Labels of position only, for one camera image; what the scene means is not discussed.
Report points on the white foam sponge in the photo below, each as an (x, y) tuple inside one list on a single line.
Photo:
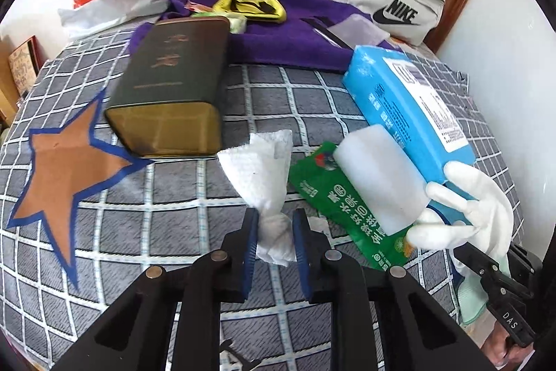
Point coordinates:
[(373, 175)]

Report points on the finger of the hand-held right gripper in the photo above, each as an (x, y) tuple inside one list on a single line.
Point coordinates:
[(480, 264)]

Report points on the brown picture frame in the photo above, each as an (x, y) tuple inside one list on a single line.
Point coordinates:
[(21, 66)]

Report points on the white tissue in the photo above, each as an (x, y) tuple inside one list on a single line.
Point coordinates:
[(256, 171)]

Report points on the dark green tin box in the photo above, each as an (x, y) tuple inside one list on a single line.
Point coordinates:
[(173, 71)]

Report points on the person's right hand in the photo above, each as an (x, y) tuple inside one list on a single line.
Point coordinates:
[(499, 347)]

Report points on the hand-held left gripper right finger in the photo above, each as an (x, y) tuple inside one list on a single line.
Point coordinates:
[(304, 262)]

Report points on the purple towel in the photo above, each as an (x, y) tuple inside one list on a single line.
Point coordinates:
[(278, 45)]

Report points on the orange candy wrapper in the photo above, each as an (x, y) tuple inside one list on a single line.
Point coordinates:
[(197, 7)]

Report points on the green printed packet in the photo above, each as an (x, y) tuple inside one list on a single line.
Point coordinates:
[(330, 197)]

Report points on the grey plaid blanket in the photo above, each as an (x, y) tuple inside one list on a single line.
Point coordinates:
[(260, 101)]

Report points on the blue wet wipes pack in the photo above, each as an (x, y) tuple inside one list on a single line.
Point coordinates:
[(391, 101)]

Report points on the wooden furniture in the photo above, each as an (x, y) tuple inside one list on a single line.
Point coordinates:
[(6, 93)]

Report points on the mint green cloth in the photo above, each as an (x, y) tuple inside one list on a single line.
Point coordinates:
[(471, 297)]

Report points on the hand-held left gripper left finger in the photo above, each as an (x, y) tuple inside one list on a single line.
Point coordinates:
[(243, 262)]

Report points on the white glove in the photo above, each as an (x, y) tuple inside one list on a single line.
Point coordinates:
[(478, 206)]

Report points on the yellow black pouch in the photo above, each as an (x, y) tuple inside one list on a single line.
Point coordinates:
[(226, 3)]

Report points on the small green candy packet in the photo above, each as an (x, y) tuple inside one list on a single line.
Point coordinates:
[(238, 24)]

